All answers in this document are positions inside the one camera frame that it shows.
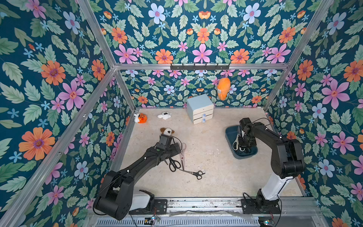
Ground teal storage box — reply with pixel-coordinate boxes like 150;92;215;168
225;125;258;159

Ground orange plush toy hanging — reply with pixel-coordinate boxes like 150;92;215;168
217;78;231;101

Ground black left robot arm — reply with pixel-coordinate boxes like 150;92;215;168
93;143;182;220

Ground pink kitchen scissors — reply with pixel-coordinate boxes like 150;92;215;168
180;143;186;170

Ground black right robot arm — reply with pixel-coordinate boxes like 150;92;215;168
237;118;305;210

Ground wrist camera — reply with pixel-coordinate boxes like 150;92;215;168
239;118;252;134
156;134;173;150

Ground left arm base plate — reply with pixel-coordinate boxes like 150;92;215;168
141;199;168;215

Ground all black scissors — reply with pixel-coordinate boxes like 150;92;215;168
169;158;182;172

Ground small thin black scissors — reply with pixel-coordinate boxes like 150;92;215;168
180;169;205;180

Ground white mini drawer cabinet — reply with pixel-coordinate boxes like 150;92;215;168
187;94;214;125

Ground cream kitchen scissors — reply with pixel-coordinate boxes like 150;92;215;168
232;126;246;152

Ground brown white dog plush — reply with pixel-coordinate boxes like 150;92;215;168
160;128;175;136

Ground black hook rail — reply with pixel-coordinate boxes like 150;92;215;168
170;63;230;71

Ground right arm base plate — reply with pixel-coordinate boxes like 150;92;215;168
241;198;281;214

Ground orange white plush toy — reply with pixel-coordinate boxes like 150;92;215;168
134;113;147;124

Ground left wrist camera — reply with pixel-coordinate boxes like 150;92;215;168
156;134;173;150

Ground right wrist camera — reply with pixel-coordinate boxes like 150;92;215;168
239;118;252;134

